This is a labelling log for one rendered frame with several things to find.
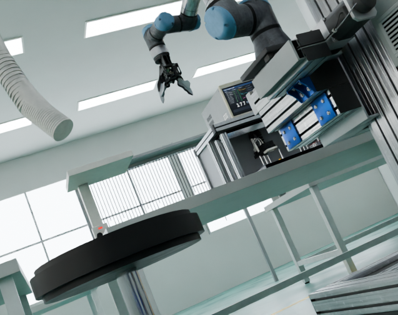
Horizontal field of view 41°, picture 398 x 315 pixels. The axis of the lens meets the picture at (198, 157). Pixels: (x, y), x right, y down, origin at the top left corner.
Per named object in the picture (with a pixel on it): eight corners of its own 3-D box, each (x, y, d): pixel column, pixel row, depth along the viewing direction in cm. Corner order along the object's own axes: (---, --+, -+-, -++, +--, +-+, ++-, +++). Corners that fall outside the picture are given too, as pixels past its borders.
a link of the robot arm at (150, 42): (144, 22, 229) (137, 34, 236) (154, 44, 227) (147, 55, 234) (160, 20, 233) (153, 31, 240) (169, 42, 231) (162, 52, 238)
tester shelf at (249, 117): (321, 97, 300) (318, 90, 301) (216, 132, 277) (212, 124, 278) (290, 125, 341) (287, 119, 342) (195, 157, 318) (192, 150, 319)
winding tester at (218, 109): (300, 97, 300) (285, 65, 304) (233, 119, 285) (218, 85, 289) (274, 122, 336) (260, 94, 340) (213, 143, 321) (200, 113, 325)
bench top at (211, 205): (496, 92, 286) (492, 84, 287) (110, 239, 211) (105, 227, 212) (388, 151, 379) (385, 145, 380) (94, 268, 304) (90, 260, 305)
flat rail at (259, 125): (322, 107, 298) (320, 102, 298) (225, 140, 277) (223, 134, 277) (321, 107, 299) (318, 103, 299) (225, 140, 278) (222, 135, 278)
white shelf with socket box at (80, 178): (162, 225, 286) (131, 149, 295) (96, 250, 274) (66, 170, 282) (151, 236, 318) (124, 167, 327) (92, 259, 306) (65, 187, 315)
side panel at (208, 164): (236, 194, 287) (212, 140, 293) (231, 195, 286) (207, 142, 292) (221, 205, 312) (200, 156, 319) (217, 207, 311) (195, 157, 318)
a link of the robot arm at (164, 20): (177, 8, 226) (168, 23, 235) (155, 10, 220) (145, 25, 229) (185, 24, 224) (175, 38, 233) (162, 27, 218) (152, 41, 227)
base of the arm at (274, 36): (303, 41, 188) (292, 17, 190) (268, 50, 182) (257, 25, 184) (284, 62, 201) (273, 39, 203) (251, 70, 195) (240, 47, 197)
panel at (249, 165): (330, 153, 308) (308, 107, 314) (232, 190, 285) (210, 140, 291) (330, 154, 309) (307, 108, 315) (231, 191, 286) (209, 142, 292)
